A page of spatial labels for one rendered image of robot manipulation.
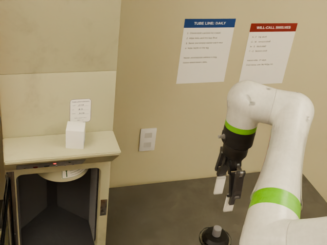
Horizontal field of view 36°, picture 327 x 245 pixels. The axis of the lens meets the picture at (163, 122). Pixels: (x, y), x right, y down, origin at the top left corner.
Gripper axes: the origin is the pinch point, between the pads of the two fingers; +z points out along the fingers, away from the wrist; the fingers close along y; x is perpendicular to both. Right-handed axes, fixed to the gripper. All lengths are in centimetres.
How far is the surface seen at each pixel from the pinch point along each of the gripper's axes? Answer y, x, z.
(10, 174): -17, -63, -2
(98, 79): -17, -38, -33
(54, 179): -19, -50, 3
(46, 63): -17, -53, -39
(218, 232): 1.7, 0.0, 14.2
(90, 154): -5.7, -41.8, -15.7
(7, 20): -17, -62, -51
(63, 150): -8, -49, -16
